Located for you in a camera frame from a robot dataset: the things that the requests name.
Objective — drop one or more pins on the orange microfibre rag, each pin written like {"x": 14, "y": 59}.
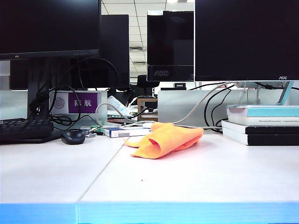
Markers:
{"x": 168, "y": 140}

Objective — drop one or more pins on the wide grey desk partition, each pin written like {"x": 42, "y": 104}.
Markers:
{"x": 177, "y": 105}

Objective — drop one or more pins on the green cover magazine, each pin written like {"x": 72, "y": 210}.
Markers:
{"x": 116, "y": 116}

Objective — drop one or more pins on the white blue carton box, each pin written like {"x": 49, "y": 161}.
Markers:
{"x": 121, "y": 133}

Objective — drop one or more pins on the white printed tube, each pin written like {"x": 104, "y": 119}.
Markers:
{"x": 115, "y": 102}

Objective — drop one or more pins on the small black box white label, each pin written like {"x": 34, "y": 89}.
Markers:
{"x": 180, "y": 85}

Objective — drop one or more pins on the small green white packet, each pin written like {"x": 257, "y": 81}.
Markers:
{"x": 95, "y": 128}

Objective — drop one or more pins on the purple name plate holder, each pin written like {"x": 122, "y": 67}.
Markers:
{"x": 82, "y": 102}

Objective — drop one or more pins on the AOC monitor glossy black bezel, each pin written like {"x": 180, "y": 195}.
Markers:
{"x": 170, "y": 42}

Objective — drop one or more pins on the black computer mouse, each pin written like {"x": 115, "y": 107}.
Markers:
{"x": 73, "y": 136}

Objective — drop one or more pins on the white spine book small text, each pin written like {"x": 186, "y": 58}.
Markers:
{"x": 252, "y": 121}

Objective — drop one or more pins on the black monitor stand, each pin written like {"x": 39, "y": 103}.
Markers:
{"x": 38, "y": 77}

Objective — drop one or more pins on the large AOC monitor silver edge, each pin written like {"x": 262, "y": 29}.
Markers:
{"x": 245, "y": 35}

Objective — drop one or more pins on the teal spine book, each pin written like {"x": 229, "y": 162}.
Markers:
{"x": 273, "y": 111}

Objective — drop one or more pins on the black keyboard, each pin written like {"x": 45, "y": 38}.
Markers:
{"x": 18, "y": 130}

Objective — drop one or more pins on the black monitor thin bezel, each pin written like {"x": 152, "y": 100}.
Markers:
{"x": 46, "y": 23}

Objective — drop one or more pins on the silver teal monitor stand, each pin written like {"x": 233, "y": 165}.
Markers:
{"x": 285, "y": 93}

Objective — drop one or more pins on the narrow grey desk partition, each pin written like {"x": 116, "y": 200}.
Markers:
{"x": 11, "y": 105}

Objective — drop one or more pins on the wooden frame box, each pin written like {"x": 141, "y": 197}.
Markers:
{"x": 139, "y": 109}

